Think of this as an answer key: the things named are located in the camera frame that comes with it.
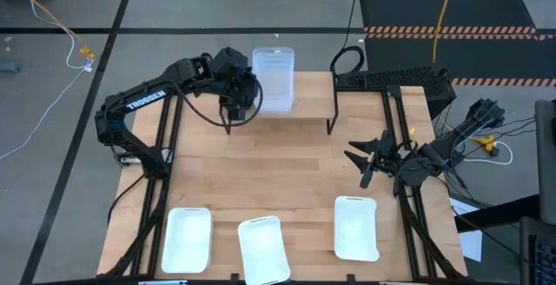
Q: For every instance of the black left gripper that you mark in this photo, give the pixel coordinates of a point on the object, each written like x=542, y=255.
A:
x=239, y=87

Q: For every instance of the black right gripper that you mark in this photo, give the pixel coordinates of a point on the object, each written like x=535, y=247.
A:
x=384, y=154

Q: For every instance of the silver aluminium profile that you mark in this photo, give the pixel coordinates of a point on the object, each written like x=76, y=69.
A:
x=163, y=283
x=404, y=283

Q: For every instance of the grey floor object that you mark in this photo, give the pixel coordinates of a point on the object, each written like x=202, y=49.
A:
x=8, y=67

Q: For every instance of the black table edge clip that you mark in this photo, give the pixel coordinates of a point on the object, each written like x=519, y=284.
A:
x=351, y=279
x=234, y=279

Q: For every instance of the black aluminium table frame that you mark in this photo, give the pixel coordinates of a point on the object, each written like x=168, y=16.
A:
x=176, y=146

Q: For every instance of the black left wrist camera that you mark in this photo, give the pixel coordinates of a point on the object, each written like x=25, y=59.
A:
x=237, y=112

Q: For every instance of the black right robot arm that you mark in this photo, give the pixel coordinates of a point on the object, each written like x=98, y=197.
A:
x=460, y=135

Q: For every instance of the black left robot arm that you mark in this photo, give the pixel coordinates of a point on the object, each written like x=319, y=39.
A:
x=145, y=100

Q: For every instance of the wooden shelf black legs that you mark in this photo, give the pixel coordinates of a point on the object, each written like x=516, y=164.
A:
x=313, y=98

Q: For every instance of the dark laptop keyboard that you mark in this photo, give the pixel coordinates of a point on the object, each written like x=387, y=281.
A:
x=540, y=254

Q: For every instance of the white paper sheet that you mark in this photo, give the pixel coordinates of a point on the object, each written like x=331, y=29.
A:
x=471, y=241

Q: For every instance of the black keyboard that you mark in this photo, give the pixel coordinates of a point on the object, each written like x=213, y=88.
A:
x=404, y=76

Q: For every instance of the black hazard striped floor mat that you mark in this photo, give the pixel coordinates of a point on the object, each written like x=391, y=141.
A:
x=447, y=11
x=478, y=57

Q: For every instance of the white plastic basket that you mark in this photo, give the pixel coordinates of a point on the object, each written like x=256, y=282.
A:
x=187, y=241
x=356, y=230
x=264, y=250

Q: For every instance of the grey monitor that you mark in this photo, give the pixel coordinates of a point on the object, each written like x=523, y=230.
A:
x=546, y=163

